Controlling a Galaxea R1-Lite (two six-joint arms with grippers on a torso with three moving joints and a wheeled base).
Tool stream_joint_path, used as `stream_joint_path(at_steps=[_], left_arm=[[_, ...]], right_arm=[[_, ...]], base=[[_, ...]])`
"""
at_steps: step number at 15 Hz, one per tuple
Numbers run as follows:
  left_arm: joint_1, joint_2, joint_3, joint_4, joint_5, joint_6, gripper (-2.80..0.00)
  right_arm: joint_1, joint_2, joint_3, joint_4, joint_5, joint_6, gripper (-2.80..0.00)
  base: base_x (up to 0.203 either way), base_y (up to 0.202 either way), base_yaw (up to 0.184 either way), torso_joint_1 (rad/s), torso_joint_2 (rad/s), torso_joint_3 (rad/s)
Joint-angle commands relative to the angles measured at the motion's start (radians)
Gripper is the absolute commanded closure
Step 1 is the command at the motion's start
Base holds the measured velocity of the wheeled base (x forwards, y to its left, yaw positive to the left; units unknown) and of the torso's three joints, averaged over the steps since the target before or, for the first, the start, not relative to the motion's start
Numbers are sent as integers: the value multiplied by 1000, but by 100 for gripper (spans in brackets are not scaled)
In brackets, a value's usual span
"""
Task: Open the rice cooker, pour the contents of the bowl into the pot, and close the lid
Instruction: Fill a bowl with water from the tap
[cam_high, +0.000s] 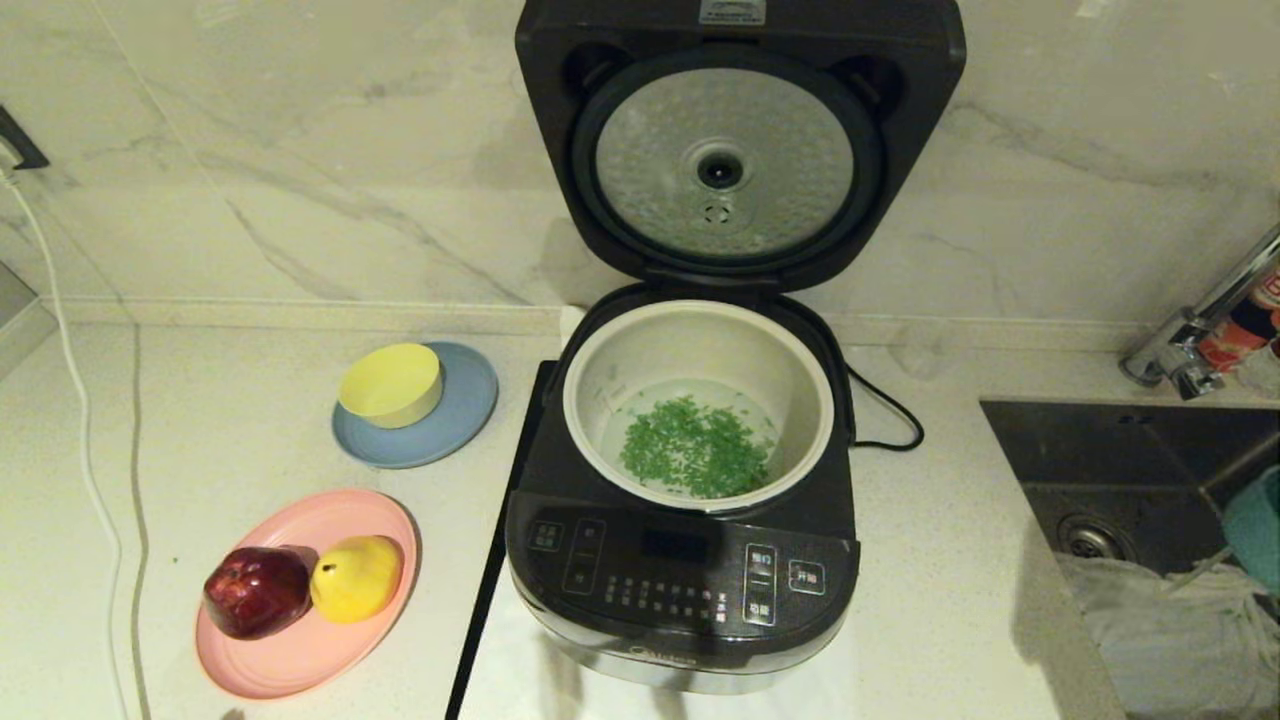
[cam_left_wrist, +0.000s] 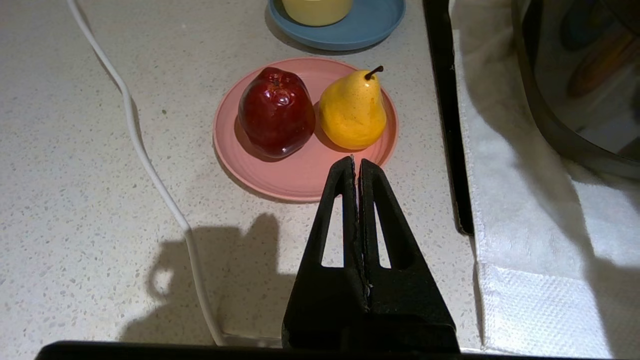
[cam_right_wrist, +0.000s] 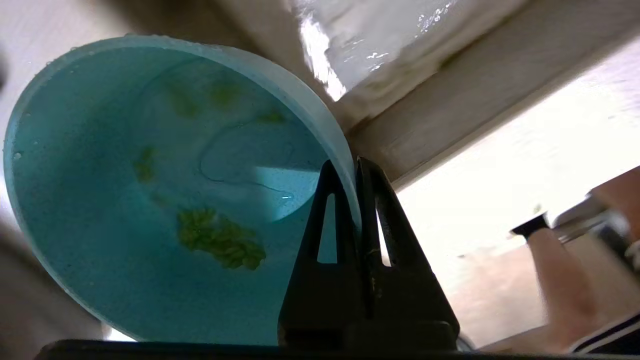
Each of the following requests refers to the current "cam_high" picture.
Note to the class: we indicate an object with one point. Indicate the chopped green vegetables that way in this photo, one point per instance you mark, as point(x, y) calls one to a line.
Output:
point(695, 450)

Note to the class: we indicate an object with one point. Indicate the black rice cooker lid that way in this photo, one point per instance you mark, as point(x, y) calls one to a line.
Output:
point(560, 180)

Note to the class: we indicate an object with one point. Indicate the teal bowl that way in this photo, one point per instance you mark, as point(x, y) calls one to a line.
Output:
point(1258, 525)

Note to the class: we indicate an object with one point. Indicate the white inner pot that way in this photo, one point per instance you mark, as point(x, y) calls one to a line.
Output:
point(700, 340)

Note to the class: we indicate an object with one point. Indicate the black rice cooker base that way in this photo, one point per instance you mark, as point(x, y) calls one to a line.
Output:
point(640, 570)

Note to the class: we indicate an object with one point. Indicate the yellow bowl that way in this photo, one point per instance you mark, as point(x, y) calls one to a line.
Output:
point(390, 383)

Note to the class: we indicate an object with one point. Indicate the blue plate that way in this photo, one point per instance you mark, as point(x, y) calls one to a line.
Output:
point(465, 408)

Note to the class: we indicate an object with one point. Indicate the yellow pear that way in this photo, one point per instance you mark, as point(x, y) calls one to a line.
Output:
point(357, 578)

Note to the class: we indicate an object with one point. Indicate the red apple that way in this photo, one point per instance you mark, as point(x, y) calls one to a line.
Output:
point(257, 592)

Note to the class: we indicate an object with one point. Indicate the pink plate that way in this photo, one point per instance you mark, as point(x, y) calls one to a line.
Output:
point(300, 658)

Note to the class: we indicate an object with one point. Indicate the steel sink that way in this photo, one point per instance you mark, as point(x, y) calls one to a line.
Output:
point(1100, 450)

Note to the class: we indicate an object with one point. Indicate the round sink drain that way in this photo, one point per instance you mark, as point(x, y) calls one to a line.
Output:
point(1093, 538)

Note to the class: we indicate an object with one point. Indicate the chrome faucet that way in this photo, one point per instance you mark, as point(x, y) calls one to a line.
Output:
point(1185, 355)

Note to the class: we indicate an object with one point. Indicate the white crumpled cloth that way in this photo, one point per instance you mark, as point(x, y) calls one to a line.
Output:
point(1170, 650)

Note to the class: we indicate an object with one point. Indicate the black wall socket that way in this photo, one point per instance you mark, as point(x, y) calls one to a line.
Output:
point(18, 140)

